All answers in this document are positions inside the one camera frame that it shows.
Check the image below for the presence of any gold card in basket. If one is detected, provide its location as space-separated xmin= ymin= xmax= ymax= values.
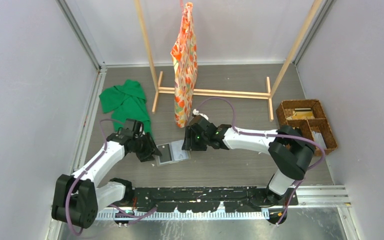
xmin=286 ymin=108 xmax=315 ymax=121

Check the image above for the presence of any grey card holder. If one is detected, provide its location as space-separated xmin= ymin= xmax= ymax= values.
xmin=155 ymin=140 xmax=191 ymax=167

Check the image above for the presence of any brown wicker basket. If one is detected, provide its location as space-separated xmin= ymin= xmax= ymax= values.
xmin=275 ymin=99 xmax=338 ymax=155

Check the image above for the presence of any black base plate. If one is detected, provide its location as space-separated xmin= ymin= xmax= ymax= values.
xmin=114 ymin=186 xmax=293 ymax=213

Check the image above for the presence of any white credit card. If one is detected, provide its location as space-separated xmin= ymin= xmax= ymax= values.
xmin=171 ymin=140 xmax=190 ymax=162

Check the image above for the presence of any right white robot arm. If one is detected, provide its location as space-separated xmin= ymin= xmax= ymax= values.
xmin=182 ymin=115 xmax=316 ymax=205

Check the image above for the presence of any orange patterned hanging cloth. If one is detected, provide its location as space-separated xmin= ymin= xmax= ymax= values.
xmin=170 ymin=2 xmax=198 ymax=128

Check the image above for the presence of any wooden hanging rack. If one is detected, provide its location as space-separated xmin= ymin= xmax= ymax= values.
xmin=134 ymin=0 xmax=323 ymax=122

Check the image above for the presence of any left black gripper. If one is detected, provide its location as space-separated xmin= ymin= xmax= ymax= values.
xmin=132 ymin=132 xmax=161 ymax=162

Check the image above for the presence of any green cloth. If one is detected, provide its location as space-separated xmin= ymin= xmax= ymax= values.
xmin=99 ymin=79 xmax=152 ymax=134

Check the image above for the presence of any white paper in basket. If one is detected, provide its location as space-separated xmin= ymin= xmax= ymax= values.
xmin=311 ymin=131 xmax=327 ymax=149

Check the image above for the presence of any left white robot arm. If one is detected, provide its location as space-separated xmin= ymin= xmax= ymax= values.
xmin=51 ymin=118 xmax=162 ymax=229

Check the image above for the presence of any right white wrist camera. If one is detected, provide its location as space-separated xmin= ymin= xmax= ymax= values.
xmin=192 ymin=108 xmax=209 ymax=121

